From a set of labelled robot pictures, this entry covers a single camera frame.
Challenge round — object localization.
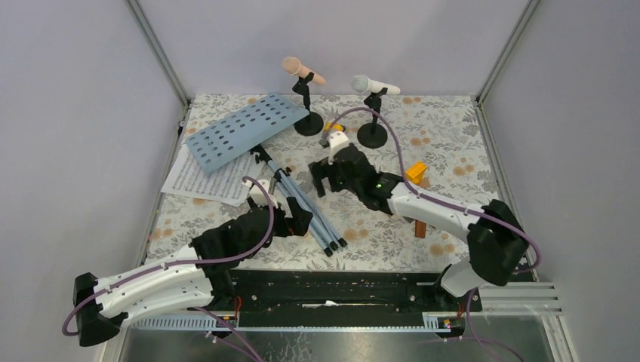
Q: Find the yellow toy block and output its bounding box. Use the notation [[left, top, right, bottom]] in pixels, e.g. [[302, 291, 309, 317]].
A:
[[405, 161, 428, 185]]

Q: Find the light blue music stand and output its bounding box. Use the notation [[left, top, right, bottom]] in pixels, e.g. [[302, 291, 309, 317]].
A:
[[186, 94, 347, 256]]

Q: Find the sheet music page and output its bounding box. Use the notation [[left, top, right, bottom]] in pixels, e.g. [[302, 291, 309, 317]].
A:
[[161, 145, 263, 207]]

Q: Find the white toy microphone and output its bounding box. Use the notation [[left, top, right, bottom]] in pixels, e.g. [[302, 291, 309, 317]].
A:
[[350, 75, 402, 95]]

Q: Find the pink toy microphone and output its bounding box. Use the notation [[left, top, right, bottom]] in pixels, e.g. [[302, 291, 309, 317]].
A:
[[282, 57, 326, 86]]

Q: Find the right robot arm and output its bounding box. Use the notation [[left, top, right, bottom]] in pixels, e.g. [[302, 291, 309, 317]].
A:
[[309, 144, 528, 311]]

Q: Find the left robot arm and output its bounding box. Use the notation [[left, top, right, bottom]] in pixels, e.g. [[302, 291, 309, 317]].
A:
[[73, 197, 312, 347]]

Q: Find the blue yellow toy figure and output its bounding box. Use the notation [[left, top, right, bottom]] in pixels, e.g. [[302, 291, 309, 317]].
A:
[[323, 122, 346, 134]]

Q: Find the floral table mat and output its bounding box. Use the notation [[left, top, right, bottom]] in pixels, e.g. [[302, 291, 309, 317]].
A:
[[146, 96, 498, 272]]

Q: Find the red brown wooden block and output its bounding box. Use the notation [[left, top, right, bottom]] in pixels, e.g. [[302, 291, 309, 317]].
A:
[[414, 220, 427, 239]]

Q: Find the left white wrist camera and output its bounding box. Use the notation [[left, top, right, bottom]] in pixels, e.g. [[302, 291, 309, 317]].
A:
[[243, 178, 278, 209]]

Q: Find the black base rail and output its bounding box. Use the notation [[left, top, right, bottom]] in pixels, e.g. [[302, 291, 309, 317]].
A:
[[205, 269, 482, 329]]

